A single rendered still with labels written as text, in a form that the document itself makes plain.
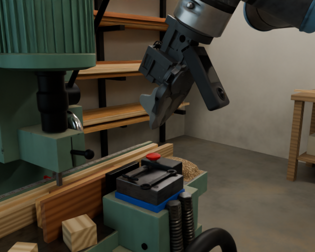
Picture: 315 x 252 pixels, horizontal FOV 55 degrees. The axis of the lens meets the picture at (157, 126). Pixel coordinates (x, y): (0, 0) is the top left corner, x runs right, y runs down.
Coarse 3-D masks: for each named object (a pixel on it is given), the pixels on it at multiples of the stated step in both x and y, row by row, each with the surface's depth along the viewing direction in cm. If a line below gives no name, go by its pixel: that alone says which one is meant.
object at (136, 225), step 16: (112, 192) 60; (192, 192) 60; (112, 208) 57; (128, 208) 54; (144, 208) 54; (192, 208) 60; (112, 224) 58; (128, 224) 55; (144, 224) 53; (160, 224) 51; (128, 240) 56; (144, 240) 54; (160, 240) 52
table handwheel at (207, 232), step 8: (208, 232) 48; (216, 232) 49; (224, 232) 51; (192, 240) 46; (200, 240) 45; (208, 240) 46; (216, 240) 48; (224, 240) 50; (232, 240) 54; (192, 248) 44; (200, 248) 44; (208, 248) 45; (224, 248) 54; (232, 248) 55
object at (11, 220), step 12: (168, 144) 98; (144, 156) 87; (48, 192) 64; (24, 204) 59; (0, 216) 55; (12, 216) 56; (24, 216) 58; (36, 216) 61; (0, 228) 55; (12, 228) 57
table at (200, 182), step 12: (192, 180) 80; (204, 180) 86; (96, 216) 62; (24, 228) 58; (36, 228) 58; (96, 228) 58; (108, 228) 58; (0, 240) 54; (12, 240) 54; (24, 240) 54; (36, 240) 54; (60, 240) 54; (108, 240) 56
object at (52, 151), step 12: (24, 132) 63; (36, 132) 61; (48, 132) 61; (60, 132) 61; (72, 132) 61; (24, 144) 64; (36, 144) 61; (48, 144) 59; (60, 144) 58; (72, 144) 60; (84, 144) 63; (24, 156) 65; (36, 156) 62; (48, 156) 60; (60, 156) 58; (72, 156) 61; (48, 168) 60; (60, 168) 59
